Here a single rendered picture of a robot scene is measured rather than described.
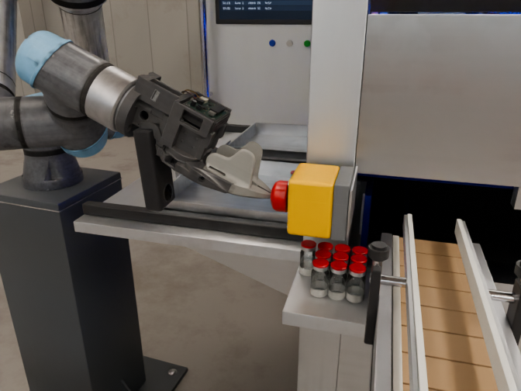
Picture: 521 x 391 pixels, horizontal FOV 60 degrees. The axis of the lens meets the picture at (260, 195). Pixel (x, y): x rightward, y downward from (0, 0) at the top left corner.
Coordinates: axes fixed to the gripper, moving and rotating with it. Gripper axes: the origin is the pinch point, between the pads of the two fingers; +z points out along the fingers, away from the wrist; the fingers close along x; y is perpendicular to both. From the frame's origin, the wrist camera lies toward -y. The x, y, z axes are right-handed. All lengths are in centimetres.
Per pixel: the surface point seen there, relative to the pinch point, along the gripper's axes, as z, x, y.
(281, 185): 1.9, -0.9, 3.0
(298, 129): -4, 72, -12
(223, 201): -7.1, 21.6, -15.6
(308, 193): 5.1, -3.6, 5.0
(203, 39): -48, 100, -9
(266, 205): 0.4, 21.6, -12.1
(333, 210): 8.6, -3.5, 4.6
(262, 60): -28, 107, -7
